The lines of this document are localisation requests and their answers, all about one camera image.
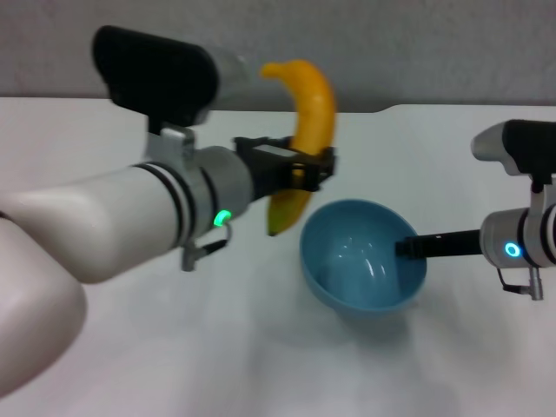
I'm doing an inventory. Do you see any blue plastic bowl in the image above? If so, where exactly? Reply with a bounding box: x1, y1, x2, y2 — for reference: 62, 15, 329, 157
299, 198, 428, 321

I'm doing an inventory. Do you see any left wrist camera housing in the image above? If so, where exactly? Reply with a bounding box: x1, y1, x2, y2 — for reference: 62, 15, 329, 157
91, 24, 262, 128

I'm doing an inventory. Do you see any right arm connector cable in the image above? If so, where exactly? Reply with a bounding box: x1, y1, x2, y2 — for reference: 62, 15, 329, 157
496, 265, 546, 301

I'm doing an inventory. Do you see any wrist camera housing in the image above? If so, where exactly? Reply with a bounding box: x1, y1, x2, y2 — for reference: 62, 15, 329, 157
91, 24, 262, 128
471, 119, 556, 178

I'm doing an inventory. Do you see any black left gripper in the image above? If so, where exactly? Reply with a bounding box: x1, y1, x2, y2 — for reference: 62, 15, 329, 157
234, 136, 340, 203

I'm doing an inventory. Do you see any right wrist camera housing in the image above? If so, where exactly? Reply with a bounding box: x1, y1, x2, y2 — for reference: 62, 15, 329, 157
471, 119, 556, 178

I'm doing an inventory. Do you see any arm connector cable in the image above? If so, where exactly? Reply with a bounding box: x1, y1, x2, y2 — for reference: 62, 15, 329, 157
496, 265, 546, 301
181, 222, 234, 274

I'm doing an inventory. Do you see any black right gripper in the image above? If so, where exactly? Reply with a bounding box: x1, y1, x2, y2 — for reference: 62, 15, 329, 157
394, 228, 484, 261

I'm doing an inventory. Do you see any yellow banana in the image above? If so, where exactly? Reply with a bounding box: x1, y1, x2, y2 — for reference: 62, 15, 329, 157
259, 59, 337, 237

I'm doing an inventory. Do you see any left arm connector cable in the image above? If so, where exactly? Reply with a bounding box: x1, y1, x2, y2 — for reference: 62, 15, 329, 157
181, 222, 234, 274

